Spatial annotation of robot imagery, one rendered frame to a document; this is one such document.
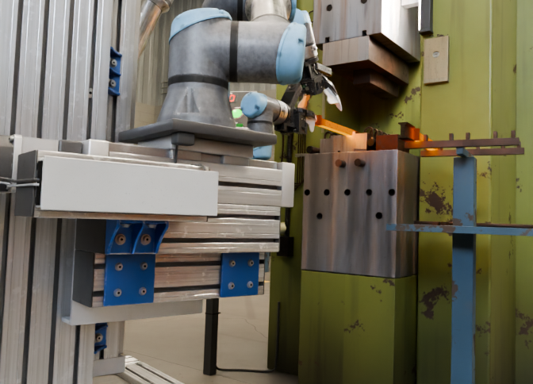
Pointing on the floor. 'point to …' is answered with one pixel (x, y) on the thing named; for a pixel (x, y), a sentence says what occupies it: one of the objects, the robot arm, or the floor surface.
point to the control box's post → (211, 336)
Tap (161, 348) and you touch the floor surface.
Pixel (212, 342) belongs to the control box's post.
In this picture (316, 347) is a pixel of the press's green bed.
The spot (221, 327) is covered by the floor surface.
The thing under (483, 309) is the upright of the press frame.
